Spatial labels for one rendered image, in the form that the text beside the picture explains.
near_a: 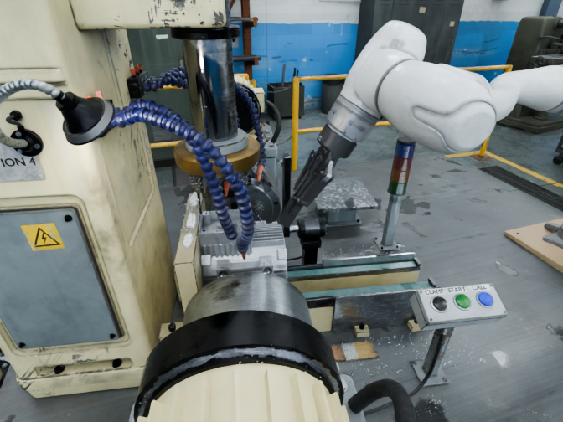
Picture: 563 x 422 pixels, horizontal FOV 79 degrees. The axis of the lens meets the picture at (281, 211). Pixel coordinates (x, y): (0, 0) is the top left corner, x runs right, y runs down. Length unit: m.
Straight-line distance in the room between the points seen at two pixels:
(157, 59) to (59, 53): 3.29
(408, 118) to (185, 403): 0.45
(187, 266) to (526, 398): 0.83
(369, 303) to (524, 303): 0.53
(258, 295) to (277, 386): 0.34
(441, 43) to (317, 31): 2.10
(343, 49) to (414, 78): 5.88
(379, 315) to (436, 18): 6.05
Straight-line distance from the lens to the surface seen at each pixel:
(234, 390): 0.27
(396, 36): 0.66
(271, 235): 0.84
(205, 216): 0.86
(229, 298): 0.60
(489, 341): 1.15
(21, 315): 0.85
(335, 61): 6.39
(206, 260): 0.81
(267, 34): 5.95
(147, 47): 3.84
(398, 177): 1.21
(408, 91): 0.56
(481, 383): 1.05
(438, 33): 6.81
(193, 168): 0.69
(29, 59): 0.59
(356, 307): 0.98
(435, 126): 0.52
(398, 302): 1.01
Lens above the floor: 1.59
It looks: 31 degrees down
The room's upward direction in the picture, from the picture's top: straight up
